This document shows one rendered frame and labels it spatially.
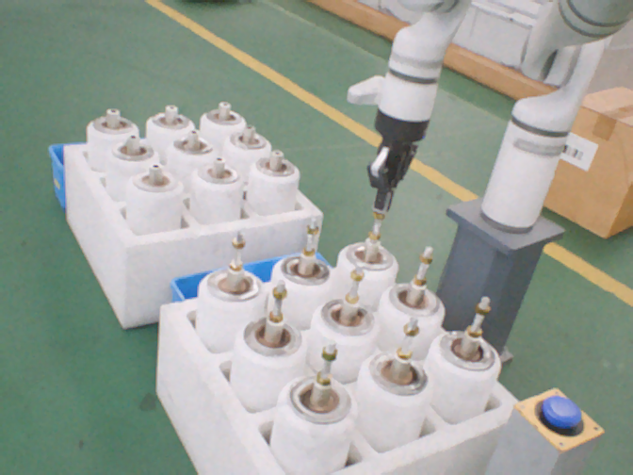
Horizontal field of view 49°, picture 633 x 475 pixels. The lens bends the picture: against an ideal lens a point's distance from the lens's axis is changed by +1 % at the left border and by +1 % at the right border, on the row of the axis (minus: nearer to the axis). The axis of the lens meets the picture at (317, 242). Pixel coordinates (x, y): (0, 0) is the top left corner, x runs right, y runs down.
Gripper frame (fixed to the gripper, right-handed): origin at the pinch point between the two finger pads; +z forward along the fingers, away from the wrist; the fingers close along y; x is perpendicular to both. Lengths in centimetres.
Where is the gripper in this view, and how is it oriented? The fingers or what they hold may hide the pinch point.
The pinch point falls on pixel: (383, 199)
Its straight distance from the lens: 103.3
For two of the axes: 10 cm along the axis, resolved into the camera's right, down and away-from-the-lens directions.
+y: 5.2, -3.8, 7.7
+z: -1.5, 8.4, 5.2
